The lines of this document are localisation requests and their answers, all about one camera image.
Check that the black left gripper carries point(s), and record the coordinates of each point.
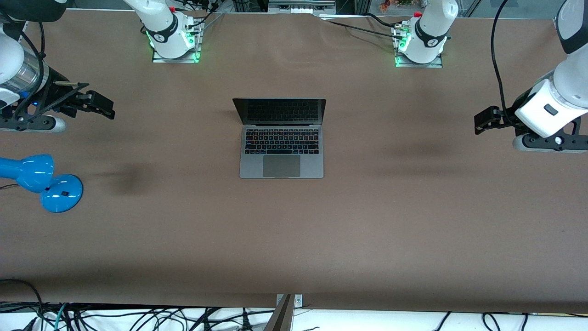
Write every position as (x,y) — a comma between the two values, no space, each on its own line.
(510,116)

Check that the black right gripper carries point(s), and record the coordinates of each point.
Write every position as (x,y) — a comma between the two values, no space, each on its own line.
(59,98)

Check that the orange background object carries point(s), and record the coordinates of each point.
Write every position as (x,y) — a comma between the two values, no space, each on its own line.
(390,4)

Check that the blue desk lamp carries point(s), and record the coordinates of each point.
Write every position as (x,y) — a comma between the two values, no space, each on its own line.
(57,193)

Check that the grey laptop computer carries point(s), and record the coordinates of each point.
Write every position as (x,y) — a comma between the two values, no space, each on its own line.
(281,165)

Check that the dark metal post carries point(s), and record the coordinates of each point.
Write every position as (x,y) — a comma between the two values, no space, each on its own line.
(280,317)

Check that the small metal table bracket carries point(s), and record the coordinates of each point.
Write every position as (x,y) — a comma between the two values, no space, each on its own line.
(298,301)

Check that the brown table cover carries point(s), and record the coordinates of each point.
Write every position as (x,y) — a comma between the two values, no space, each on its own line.
(367,230)

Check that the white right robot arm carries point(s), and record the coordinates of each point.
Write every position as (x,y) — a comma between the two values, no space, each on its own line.
(161,23)

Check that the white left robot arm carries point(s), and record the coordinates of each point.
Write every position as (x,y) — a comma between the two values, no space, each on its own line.
(432,27)

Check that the aluminium frame rail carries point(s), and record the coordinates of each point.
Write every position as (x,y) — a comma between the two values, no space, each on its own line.
(301,7)

